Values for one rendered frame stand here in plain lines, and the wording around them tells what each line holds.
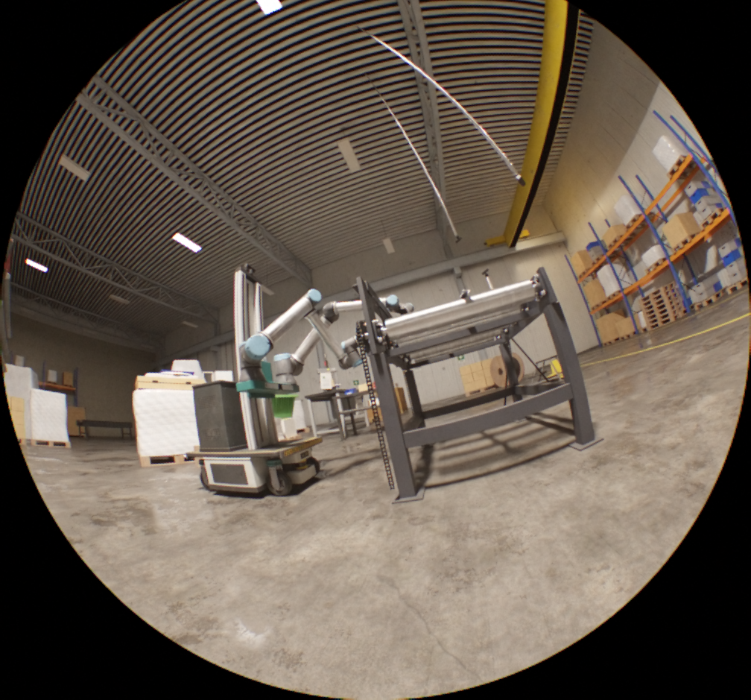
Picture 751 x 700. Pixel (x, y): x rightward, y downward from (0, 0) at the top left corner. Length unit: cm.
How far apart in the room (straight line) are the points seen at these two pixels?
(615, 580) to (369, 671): 48
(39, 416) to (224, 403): 688
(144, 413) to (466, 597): 400
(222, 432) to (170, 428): 225
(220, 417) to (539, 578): 192
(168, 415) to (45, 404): 492
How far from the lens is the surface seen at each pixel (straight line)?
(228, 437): 198
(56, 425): 831
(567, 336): 141
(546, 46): 806
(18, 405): 813
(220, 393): 199
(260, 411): 215
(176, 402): 419
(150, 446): 413
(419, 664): 60
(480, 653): 60
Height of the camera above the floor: 51
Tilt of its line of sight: 17 degrees up
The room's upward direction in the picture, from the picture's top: 13 degrees counter-clockwise
